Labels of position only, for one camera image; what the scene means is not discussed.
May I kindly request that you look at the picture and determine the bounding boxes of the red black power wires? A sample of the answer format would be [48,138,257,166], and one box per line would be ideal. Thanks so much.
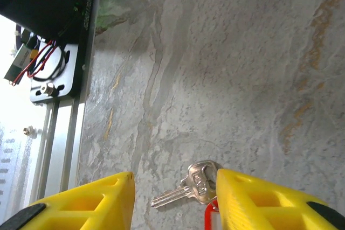
[9,40,59,87]

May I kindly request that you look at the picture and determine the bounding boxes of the aluminium front rail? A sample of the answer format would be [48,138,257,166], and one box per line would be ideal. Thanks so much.
[26,0,105,208]

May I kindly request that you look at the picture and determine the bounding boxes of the grey slotted cable duct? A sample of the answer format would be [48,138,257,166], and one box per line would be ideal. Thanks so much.
[0,124,27,214]

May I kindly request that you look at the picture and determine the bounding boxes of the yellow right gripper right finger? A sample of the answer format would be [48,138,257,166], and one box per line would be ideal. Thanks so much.
[215,168,345,230]

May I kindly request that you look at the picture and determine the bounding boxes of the clear plastic bag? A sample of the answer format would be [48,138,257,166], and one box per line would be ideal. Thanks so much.
[150,159,224,209]

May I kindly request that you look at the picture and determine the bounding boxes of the small circuit board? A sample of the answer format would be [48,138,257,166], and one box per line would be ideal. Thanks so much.
[4,43,37,81]

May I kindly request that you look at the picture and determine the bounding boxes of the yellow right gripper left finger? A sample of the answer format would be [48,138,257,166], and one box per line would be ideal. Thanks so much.
[0,171,136,230]

